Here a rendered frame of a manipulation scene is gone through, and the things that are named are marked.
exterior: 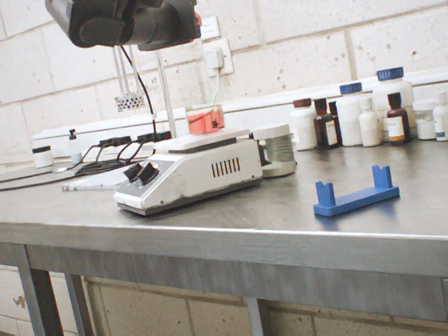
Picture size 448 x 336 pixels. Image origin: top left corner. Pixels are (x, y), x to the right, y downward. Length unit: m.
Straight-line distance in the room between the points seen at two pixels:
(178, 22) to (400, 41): 0.57
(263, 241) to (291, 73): 0.81
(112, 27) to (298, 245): 0.34
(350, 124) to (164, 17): 0.47
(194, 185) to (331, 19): 0.62
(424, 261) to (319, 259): 0.11
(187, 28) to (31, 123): 1.49
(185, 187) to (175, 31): 0.22
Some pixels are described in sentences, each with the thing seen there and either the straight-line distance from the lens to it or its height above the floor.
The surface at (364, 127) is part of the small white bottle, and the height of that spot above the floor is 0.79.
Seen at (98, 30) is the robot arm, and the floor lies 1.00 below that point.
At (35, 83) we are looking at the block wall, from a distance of 2.23.
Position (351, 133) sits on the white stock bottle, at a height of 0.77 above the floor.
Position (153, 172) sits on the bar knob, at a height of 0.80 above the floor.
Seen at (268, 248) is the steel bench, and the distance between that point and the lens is 0.67.
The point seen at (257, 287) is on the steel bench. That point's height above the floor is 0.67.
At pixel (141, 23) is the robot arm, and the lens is 0.79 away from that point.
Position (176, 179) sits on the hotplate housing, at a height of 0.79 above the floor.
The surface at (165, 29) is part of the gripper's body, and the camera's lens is 0.84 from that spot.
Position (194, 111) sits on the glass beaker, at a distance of 0.92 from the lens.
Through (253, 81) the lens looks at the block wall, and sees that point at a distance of 1.50.
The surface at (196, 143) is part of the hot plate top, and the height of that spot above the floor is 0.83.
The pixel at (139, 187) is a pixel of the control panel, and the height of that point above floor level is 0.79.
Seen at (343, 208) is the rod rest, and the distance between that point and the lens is 0.68.
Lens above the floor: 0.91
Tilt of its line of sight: 8 degrees down
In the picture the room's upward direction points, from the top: 11 degrees counter-clockwise
